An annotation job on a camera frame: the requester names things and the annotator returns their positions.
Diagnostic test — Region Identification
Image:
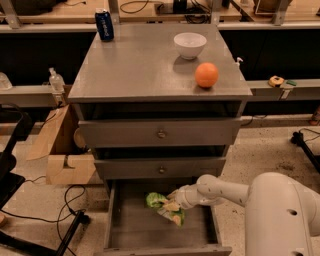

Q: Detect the grey bottom drawer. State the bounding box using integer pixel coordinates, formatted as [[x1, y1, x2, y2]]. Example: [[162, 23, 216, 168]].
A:
[[94, 178, 232, 256]]

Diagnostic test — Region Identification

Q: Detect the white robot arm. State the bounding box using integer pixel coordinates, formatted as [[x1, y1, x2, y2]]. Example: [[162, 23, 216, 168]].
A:
[[164, 172, 320, 256]]

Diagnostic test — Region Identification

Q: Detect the clear plastic bottle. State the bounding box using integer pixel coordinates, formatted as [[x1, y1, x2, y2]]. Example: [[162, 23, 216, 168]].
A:
[[49, 67, 65, 93]]

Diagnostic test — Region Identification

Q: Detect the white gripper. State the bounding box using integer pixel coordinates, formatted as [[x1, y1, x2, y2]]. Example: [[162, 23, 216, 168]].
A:
[[163, 184, 203, 212]]

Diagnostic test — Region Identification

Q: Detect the white bowl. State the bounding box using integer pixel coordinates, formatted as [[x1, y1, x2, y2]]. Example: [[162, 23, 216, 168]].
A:
[[174, 32, 207, 60]]

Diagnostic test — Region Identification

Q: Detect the green rice chip bag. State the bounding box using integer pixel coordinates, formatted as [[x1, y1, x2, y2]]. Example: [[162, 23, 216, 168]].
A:
[[146, 192, 185, 227]]

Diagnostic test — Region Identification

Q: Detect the small white pump bottle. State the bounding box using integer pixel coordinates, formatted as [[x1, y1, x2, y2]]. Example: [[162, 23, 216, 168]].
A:
[[236, 57, 243, 68]]

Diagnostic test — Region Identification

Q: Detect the orange fruit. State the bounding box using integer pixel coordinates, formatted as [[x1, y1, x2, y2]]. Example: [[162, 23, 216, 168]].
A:
[[195, 62, 219, 88]]

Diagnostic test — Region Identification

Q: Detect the grey drawer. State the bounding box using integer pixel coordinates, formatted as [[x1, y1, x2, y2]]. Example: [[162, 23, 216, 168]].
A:
[[95, 157, 226, 179], [79, 118, 241, 148], [94, 178, 232, 256]]

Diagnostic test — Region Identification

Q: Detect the green small object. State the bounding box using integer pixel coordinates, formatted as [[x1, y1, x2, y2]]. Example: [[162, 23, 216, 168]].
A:
[[286, 80, 297, 86]]

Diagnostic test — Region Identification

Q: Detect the black stand left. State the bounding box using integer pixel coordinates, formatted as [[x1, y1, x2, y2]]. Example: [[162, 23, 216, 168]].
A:
[[0, 103, 90, 256]]

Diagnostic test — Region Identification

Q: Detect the blue soda can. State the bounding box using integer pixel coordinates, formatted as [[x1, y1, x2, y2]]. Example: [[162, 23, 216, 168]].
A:
[[95, 9, 114, 41]]

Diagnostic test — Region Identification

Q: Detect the cardboard box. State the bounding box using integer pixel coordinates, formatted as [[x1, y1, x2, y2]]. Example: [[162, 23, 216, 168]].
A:
[[27, 105, 102, 185]]

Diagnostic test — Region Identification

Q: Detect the grey top drawer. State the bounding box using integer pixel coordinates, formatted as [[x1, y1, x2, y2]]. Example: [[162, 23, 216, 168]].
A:
[[79, 118, 241, 148]]

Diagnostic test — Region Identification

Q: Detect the grey drawer cabinet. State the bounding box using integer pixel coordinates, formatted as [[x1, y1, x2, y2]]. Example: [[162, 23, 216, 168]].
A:
[[67, 23, 253, 194]]

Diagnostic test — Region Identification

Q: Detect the grey middle drawer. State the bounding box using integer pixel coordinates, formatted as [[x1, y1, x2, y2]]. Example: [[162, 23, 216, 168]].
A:
[[95, 157, 226, 179]]

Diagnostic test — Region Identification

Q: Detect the black tripod leg right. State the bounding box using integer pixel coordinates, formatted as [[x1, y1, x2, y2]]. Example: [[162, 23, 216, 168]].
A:
[[290, 132, 320, 173]]

